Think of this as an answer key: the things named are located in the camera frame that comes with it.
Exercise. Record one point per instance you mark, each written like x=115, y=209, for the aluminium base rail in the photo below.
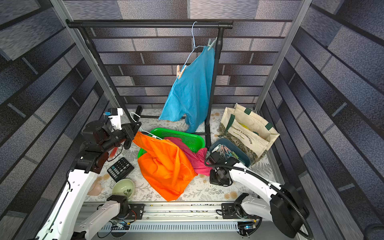
x=188, y=217

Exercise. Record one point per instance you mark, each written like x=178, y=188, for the black clothes rack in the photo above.
x=169, y=24

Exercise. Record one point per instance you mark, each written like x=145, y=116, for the beige clothespin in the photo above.
x=180, y=70

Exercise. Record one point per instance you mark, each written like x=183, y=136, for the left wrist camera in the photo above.
x=114, y=116

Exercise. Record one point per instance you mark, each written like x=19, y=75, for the green plastic laundry basket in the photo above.
x=194, y=142

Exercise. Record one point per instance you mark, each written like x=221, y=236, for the white plastic hanger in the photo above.
x=135, y=118

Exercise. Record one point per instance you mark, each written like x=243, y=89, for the cream tote bag green handles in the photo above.
x=247, y=130

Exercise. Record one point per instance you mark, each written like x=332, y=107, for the black calculator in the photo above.
x=120, y=169

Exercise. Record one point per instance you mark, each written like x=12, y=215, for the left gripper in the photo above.
x=129, y=132

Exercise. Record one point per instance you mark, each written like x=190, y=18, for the pink plastic cup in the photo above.
x=95, y=189

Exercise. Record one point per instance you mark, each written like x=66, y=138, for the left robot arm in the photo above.
x=99, y=141

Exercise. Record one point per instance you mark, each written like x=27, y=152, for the teal clothespin tray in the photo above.
x=227, y=143

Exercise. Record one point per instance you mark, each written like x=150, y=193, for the pink garment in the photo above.
x=196, y=159

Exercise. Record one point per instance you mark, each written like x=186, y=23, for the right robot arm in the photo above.
x=280, y=204

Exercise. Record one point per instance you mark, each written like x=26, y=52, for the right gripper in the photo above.
x=216, y=159

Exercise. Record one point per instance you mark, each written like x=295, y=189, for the white clothespin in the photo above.
x=211, y=43

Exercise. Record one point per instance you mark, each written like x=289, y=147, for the light blue wire hanger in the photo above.
x=193, y=55

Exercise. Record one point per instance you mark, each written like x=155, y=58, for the orange garment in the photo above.
x=165, y=166

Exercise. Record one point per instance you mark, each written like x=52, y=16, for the green ceramic bowl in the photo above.
x=124, y=187

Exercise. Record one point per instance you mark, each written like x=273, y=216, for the blue t-shirt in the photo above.
x=190, y=94

